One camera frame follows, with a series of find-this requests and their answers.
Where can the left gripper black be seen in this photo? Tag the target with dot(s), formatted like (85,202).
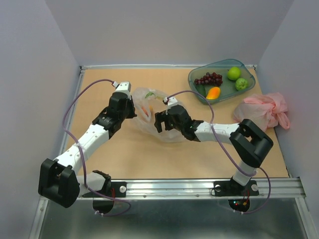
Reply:
(130,102)

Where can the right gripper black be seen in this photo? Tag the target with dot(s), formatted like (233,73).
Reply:
(161,116)

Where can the small peach fruit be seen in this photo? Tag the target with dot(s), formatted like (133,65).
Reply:
(148,112)

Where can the clear plastic bag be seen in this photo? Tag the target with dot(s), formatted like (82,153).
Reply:
(145,97)

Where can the dark green fruit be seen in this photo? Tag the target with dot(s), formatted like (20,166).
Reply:
(201,90)

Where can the orange fruit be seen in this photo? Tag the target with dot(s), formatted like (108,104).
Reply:
(213,93)

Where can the red grape bunch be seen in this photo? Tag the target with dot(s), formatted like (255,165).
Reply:
(213,79)

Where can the green apple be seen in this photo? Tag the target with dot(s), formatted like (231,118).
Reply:
(234,73)

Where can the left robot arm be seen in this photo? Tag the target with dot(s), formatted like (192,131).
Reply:
(58,180)

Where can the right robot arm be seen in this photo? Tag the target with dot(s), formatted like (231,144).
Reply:
(249,141)

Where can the pink plastic bag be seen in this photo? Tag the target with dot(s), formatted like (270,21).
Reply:
(266,111)

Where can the teal plastic container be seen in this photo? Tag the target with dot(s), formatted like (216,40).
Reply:
(228,89)

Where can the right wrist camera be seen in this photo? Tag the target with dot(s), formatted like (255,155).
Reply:
(170,102)

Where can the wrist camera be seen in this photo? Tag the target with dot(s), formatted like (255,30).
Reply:
(170,102)
(123,87)

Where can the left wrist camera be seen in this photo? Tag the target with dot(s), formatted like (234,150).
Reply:
(123,87)

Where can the aluminium front rail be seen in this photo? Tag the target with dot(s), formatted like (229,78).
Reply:
(202,189)

